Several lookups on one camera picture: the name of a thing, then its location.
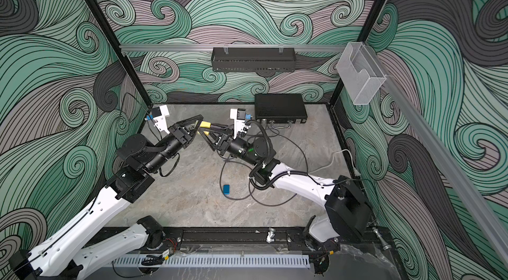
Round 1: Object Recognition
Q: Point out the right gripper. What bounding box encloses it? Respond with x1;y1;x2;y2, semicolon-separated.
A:
206;124;262;168

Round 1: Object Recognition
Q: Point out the yellow charger cube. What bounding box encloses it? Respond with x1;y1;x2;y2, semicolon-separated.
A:
200;121;211;129

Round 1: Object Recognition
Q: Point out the grey cable of yellow charger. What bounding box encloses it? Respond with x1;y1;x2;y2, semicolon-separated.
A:
210;123;255;201

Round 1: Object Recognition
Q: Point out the teal small block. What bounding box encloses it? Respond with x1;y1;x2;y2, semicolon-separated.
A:
222;184;230;195

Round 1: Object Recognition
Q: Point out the grey cable of pink charger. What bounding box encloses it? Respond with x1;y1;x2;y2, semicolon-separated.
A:
247;132;310;207

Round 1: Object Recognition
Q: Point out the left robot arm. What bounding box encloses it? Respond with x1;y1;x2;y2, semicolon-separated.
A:
9;115;203;279

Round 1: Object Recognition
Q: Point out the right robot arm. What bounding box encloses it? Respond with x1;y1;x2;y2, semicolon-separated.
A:
199;121;372;243

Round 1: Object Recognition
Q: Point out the black briefcase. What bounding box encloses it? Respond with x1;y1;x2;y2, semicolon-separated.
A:
254;94;308;124

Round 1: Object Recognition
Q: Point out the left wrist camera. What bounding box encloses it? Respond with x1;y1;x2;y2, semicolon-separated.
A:
145;105;169;134

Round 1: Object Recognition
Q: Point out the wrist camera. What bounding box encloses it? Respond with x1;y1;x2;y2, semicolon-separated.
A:
145;105;169;134
230;108;252;139

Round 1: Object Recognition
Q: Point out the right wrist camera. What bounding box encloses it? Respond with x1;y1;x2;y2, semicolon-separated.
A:
230;108;252;139

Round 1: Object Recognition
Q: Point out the black wall shelf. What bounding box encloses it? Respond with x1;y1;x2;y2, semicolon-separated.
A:
211;47;296;72

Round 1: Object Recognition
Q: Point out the white slotted cable duct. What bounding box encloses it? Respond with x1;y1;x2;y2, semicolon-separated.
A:
113;254;311;269

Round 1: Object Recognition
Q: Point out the clear acrylic wall holder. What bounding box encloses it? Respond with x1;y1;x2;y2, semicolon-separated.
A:
335;42;386;105

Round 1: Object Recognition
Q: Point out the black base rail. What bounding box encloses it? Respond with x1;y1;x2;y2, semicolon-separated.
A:
158;226;382;252

